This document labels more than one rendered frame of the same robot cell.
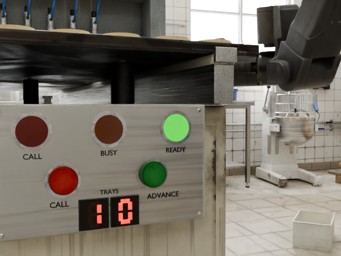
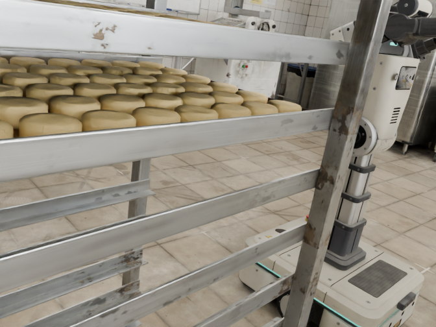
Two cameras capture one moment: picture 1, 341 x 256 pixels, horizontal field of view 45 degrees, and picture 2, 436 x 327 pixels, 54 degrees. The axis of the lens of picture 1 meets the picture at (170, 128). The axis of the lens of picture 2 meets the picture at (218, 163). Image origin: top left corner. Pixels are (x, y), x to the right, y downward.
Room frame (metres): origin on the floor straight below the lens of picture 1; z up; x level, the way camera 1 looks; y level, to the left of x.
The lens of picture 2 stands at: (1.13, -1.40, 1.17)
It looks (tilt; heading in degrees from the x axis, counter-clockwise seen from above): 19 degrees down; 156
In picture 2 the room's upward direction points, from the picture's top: 9 degrees clockwise
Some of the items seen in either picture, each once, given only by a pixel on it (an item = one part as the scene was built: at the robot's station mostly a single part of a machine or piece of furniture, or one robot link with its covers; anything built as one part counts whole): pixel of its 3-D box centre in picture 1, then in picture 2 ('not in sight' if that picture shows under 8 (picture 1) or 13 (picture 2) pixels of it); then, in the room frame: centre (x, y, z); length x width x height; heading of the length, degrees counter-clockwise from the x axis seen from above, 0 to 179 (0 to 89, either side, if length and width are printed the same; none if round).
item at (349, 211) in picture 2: not in sight; (340, 232); (-0.17, -0.20, 0.36); 0.13 x 0.13 x 0.40; 23
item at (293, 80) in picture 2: not in sight; (301, 87); (-4.26, 2.16, 0.33); 0.54 x 0.53 x 0.66; 20
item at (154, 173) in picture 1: (152, 173); not in sight; (0.47, 0.02, 0.76); 0.03 x 0.02 x 0.03; 113
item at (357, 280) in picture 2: not in sight; (335, 259); (-0.16, -0.20, 0.24); 0.68 x 0.53 x 0.41; 23
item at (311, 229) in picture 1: (314, 229); not in sight; (2.49, -0.88, 0.08); 0.30 x 0.22 x 0.16; 154
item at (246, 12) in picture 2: not in sight; (246, 12); (-3.52, 0.74, 1.23); 0.58 x 0.19 x 0.07; 20
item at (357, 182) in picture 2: not in sight; (346, 207); (-0.17, -0.20, 0.49); 0.11 x 0.11 x 0.40; 23
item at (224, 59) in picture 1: (78, 95); not in sight; (1.43, 0.32, 0.87); 2.01 x 0.03 x 0.07; 23
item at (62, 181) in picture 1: (63, 180); not in sight; (0.43, 0.11, 0.76); 0.03 x 0.02 x 0.03; 113
